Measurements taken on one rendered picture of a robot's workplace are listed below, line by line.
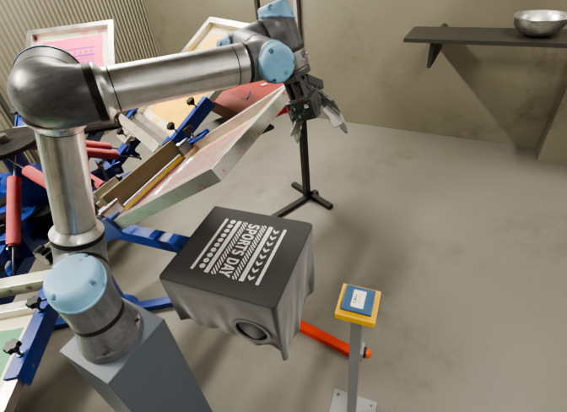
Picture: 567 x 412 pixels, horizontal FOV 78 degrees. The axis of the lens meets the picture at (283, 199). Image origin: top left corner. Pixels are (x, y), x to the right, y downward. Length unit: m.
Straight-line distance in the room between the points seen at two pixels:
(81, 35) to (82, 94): 2.42
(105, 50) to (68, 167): 2.10
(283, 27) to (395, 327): 1.88
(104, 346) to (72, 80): 0.59
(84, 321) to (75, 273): 0.10
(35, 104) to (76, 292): 0.37
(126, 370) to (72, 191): 0.43
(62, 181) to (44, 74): 0.26
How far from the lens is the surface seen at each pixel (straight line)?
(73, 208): 0.89
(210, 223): 1.60
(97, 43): 2.95
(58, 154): 0.83
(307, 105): 0.88
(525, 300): 2.71
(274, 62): 0.70
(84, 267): 0.87
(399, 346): 2.28
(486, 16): 3.87
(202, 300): 1.41
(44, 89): 0.67
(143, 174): 1.42
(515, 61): 3.96
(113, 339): 0.94
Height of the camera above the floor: 1.96
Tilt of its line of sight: 38 degrees down
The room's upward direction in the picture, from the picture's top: 7 degrees counter-clockwise
